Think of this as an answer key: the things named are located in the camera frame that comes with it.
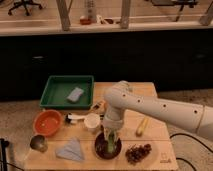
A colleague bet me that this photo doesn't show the black stand at left edge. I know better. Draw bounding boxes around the black stand at left edge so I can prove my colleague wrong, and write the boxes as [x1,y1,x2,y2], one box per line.
[0,138,24,171]

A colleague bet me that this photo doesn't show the black office chair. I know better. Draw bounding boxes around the black office chair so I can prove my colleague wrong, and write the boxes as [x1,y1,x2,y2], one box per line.
[8,0,43,16]

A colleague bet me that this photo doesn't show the red bowl on shelf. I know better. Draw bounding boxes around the red bowl on shelf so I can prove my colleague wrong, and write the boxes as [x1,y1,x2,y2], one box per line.
[80,18,92,25]

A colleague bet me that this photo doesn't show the blue folded cloth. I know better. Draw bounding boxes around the blue folded cloth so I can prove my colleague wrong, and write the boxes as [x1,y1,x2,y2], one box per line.
[55,138,84,162]

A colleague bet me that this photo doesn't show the black and white brush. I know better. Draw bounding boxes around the black and white brush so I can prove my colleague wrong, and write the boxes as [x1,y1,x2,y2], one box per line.
[65,114,85,124]

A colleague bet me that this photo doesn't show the white cup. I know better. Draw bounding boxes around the white cup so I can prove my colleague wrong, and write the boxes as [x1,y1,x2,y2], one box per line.
[84,113,100,130]

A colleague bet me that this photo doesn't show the metal cup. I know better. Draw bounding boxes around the metal cup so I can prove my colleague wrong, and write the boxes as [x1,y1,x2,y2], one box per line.
[30,135,48,152]

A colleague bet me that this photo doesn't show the bunch of dark grapes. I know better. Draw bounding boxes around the bunch of dark grapes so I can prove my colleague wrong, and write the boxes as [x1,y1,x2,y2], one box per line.
[125,144,152,165]

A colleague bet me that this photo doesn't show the green plastic tray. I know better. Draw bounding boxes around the green plastic tray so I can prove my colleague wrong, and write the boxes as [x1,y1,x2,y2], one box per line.
[40,75,94,110]

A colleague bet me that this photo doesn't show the purple bowl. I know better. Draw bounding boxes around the purple bowl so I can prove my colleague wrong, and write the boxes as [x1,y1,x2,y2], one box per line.
[94,132,122,160]

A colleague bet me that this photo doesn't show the small dark brush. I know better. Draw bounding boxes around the small dark brush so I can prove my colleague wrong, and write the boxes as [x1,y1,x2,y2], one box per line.
[91,101,105,111]

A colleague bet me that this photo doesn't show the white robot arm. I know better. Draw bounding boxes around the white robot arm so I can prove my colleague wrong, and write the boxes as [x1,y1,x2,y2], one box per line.
[103,81,213,141]

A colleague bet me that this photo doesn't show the orange bowl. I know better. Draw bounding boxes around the orange bowl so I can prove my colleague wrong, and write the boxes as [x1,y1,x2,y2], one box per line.
[33,110,62,137]

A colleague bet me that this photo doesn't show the blue sponge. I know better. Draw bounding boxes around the blue sponge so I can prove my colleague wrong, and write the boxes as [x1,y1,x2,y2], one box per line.
[67,87,84,102]

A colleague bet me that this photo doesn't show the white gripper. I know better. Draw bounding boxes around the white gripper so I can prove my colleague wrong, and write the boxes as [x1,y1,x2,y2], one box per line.
[102,112,124,142]

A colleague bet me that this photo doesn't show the black cable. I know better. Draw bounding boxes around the black cable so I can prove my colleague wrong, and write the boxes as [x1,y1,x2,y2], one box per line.
[169,132,213,171]

